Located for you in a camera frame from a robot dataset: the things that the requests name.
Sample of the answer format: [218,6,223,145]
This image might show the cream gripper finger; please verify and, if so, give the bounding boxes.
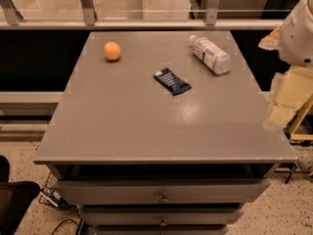
[258,26,282,51]
[263,104,295,131]

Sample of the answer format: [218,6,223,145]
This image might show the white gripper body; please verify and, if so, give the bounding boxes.
[274,66,313,112]

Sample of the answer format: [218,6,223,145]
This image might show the dark blue rxbar wrapper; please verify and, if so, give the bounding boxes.
[154,68,192,96]

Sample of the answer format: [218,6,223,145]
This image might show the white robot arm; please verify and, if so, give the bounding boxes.
[258,0,313,131]

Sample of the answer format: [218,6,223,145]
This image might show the clear plastic water bottle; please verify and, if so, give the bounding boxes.
[189,35,231,75]

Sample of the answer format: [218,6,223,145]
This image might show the top grey drawer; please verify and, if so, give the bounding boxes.
[55,179,270,206]

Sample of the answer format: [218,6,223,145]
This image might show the grey drawer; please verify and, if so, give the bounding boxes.
[80,208,243,226]
[55,179,270,206]

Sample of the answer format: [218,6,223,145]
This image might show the grey drawer cabinet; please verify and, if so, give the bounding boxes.
[35,31,295,235]

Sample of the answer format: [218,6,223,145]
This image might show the orange fruit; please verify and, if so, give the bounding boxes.
[104,42,121,61]

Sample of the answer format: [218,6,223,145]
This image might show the small blue white box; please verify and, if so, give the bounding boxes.
[40,187,61,208]

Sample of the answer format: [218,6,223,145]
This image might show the metal glass railing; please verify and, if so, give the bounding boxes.
[0,0,299,30]

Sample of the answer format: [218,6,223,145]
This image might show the black office chair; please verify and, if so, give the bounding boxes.
[0,156,40,235]

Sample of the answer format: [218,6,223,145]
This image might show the yellow wooden frame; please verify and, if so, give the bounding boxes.
[287,95,313,142]

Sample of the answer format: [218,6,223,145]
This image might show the black floor cable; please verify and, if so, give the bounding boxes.
[50,218,86,235]

